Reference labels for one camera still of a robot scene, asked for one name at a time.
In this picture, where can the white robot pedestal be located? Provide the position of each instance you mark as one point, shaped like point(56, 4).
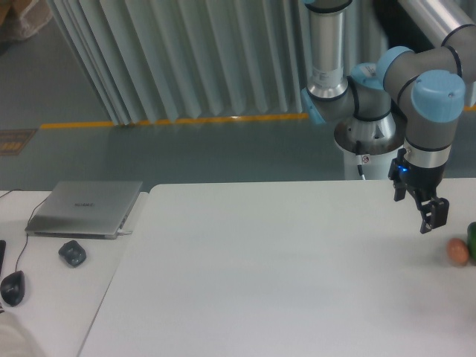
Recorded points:
point(366, 166)

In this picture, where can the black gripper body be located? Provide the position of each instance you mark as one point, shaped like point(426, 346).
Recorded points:
point(421, 182)

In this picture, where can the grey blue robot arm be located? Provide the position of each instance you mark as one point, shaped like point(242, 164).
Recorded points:
point(407, 104)

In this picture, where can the green vegetable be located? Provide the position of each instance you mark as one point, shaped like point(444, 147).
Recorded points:
point(471, 240)

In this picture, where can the black earbuds case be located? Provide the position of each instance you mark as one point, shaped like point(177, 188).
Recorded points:
point(73, 254)

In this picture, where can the black computer mouse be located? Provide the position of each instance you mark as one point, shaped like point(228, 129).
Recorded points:
point(13, 288)

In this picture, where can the silver closed laptop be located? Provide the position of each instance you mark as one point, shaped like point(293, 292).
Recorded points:
point(85, 209)

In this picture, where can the brown egg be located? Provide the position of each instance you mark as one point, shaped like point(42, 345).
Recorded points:
point(457, 251)

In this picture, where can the grey folding partition screen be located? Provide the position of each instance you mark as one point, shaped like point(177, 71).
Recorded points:
point(167, 60)

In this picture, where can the black keyboard edge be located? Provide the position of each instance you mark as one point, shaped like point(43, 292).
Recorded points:
point(2, 253)

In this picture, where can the white usb plug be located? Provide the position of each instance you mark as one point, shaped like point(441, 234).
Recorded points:
point(123, 233)

